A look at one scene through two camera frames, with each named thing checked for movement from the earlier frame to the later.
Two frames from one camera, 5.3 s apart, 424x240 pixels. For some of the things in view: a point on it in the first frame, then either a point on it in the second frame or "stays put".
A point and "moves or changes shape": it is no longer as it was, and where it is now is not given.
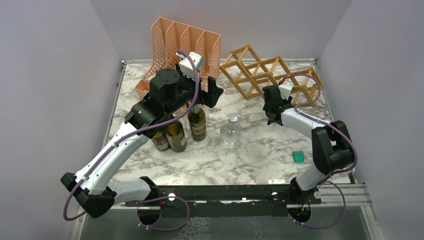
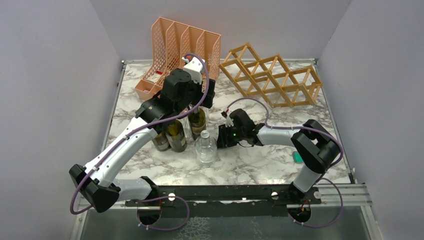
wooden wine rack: (253, 75) stays put
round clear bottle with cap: (230, 135) moves or changes shape
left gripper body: (201, 96) stays put
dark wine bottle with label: (197, 118) stays put
